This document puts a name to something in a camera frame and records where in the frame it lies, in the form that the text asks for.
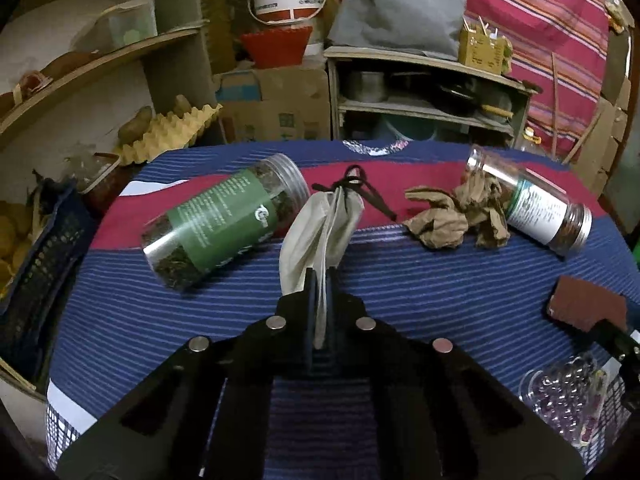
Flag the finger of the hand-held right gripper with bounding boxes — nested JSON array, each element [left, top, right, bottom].
[[587, 317, 640, 362]]

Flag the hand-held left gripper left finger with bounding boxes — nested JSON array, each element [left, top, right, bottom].
[[56, 267, 321, 480]]

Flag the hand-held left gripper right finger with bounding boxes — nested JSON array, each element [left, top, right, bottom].
[[325, 280, 585, 480]]

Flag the dark brown packet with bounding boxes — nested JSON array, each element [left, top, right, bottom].
[[545, 275, 629, 334]]

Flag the grey face mask black straps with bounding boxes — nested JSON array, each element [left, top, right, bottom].
[[277, 164, 399, 352]]

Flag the clear tray purple beads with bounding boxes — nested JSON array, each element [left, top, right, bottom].
[[517, 352, 609, 447]]

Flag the blue red striped table blanket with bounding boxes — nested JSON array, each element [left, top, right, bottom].
[[45, 139, 637, 480]]

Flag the clear jar green label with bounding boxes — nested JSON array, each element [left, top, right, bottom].
[[141, 152, 311, 294]]

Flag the crumpled brown paper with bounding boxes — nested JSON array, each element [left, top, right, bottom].
[[402, 170, 512, 252]]

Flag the clear jar white label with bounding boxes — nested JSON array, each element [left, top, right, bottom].
[[465, 145, 594, 257]]

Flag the blue plastic basin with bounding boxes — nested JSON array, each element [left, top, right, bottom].
[[372, 112, 442, 142]]

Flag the large cardboard box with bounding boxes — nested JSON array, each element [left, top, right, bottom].
[[212, 66, 334, 144]]

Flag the wooden stick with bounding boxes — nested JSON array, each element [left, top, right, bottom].
[[566, 109, 604, 164]]

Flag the yellow egg carton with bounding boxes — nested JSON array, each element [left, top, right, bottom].
[[117, 104, 224, 166]]

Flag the yellow cap oil bottle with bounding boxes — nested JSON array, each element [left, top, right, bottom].
[[520, 127, 546, 154]]

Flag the small steel pot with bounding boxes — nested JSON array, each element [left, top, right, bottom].
[[347, 71, 389, 104]]

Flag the black frying pan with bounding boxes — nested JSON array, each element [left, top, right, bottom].
[[434, 80, 514, 119]]

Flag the straw broom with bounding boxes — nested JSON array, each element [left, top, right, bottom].
[[549, 52, 562, 159]]

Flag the brown potato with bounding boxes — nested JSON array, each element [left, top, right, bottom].
[[118, 106, 154, 141]]

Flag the dark blue plastic crate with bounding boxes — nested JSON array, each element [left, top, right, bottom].
[[0, 179, 97, 387]]

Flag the grey wooden shelf unit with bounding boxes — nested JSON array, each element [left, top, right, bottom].
[[324, 46, 544, 149]]

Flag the red plastic basket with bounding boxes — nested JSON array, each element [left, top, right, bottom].
[[240, 25, 314, 69]]

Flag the small cardboard box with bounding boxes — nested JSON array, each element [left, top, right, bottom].
[[459, 19, 509, 69]]

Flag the grey cushion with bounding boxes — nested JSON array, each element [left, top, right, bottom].
[[327, 0, 469, 62]]

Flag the clear plastic container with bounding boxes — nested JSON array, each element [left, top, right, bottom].
[[99, 0, 157, 49]]

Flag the red striped curtain cloth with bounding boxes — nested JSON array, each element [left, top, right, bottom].
[[320, 0, 614, 162]]

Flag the cardboard wall sheets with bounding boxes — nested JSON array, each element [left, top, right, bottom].
[[574, 74, 634, 197]]

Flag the wooden wall shelving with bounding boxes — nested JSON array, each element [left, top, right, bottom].
[[0, 0, 217, 202]]

